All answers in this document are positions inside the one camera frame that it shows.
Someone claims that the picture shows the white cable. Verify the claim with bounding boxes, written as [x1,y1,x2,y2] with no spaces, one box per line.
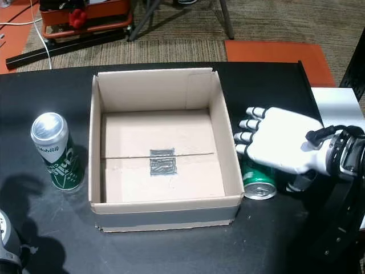
[0,0,52,70]

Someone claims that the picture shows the orange floor mat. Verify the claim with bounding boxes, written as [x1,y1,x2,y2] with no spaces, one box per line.
[0,0,39,75]
[224,39,336,88]

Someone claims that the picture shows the black metal rail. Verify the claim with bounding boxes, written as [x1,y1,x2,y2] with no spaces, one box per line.
[5,28,129,70]

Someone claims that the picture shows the white side table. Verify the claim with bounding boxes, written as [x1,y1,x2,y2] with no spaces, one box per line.
[310,87,365,135]

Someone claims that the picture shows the black perforated rack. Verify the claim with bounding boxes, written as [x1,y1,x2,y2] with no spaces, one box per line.
[339,27,365,100]

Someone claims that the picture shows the orange metal cart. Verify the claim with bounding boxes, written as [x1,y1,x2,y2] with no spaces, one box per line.
[39,0,135,41]

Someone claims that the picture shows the green white soda can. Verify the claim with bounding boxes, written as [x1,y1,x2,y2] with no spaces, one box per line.
[241,155,278,200]
[30,112,86,191]

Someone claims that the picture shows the grey metal stand legs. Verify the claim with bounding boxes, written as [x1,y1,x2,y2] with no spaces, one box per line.
[128,0,235,42]

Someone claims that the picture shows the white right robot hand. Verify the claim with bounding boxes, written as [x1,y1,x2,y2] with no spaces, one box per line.
[233,106,329,192]

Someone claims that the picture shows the black gear bundle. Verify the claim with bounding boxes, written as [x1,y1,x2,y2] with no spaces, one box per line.
[39,0,96,14]

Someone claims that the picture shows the open cardboard box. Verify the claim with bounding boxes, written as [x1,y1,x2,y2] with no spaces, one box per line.
[87,67,245,233]

